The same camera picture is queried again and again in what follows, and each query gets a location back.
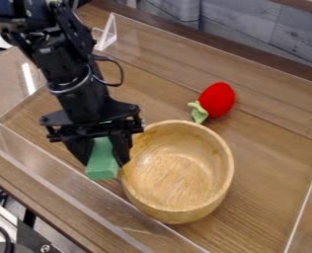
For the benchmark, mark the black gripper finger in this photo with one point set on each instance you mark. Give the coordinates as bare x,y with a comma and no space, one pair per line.
122,144
79,147

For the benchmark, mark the black device at corner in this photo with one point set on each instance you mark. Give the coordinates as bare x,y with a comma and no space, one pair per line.
24,241

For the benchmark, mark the clear acrylic corner bracket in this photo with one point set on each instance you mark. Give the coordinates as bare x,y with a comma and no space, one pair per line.
104,36

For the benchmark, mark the brown wooden bowl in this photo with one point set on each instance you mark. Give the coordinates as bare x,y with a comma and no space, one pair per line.
180,171

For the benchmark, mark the clear acrylic front wall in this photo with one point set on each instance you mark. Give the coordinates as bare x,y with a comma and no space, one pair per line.
87,213

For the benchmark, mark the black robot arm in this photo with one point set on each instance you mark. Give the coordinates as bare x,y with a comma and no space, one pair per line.
49,35

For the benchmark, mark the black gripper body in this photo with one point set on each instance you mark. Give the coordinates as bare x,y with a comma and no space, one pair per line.
90,113

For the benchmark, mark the red toy strawberry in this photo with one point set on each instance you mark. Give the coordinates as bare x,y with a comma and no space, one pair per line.
214,102

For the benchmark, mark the green rectangular stick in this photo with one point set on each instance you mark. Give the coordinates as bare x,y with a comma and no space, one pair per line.
102,166

